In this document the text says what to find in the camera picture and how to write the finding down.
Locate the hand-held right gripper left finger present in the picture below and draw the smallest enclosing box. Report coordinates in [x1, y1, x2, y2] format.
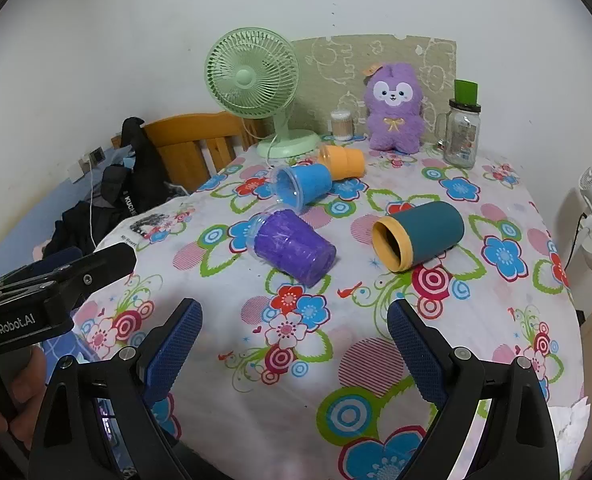
[28, 298, 203, 480]

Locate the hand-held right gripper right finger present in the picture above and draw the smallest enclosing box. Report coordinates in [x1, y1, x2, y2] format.
[387, 299, 561, 480]

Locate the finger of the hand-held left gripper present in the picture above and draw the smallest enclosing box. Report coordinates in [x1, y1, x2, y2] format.
[30, 247, 84, 274]
[56, 242, 138, 307]

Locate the teal cup with yellow rim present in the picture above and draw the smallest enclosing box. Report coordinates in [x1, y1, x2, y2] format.
[371, 201, 465, 274]

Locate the purple plastic cup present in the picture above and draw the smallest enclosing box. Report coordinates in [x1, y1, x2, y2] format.
[248, 208, 338, 288]

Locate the blue plastic cup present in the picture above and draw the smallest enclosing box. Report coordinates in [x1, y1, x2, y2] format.
[269, 162, 333, 209]

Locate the orange cup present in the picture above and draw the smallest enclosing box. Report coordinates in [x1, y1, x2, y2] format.
[317, 145, 366, 181]

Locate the person's left hand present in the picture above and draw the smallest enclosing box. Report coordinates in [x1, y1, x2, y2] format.
[0, 345, 49, 456]

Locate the dark clothing pile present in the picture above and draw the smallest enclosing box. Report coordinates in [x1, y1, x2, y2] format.
[43, 200, 127, 261]

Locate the floral tablecloth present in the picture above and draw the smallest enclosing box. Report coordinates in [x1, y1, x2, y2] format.
[71, 135, 589, 480]

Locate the black backpack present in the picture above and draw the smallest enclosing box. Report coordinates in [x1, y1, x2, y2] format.
[101, 117, 177, 221]

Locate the wooden chair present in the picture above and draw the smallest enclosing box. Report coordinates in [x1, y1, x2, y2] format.
[142, 111, 272, 193]

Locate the white crumpled paper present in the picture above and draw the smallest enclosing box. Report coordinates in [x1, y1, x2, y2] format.
[548, 395, 592, 466]

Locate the glass jar with green lid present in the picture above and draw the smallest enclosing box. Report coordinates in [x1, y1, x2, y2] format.
[433, 79, 482, 169]

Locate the purple plush toy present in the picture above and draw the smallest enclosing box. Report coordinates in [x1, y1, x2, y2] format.
[362, 62, 427, 155]

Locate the green desk fan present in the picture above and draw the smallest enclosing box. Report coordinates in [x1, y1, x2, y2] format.
[205, 29, 322, 160]

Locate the cotton swab container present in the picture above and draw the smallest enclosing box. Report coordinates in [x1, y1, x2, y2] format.
[330, 109, 353, 140]

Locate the white cable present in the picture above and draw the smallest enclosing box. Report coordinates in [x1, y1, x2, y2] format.
[87, 157, 100, 253]

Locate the wall socket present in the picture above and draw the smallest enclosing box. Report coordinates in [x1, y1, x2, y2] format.
[78, 146, 106, 169]

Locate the black cable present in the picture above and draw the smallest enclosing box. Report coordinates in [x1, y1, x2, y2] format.
[563, 210, 588, 272]

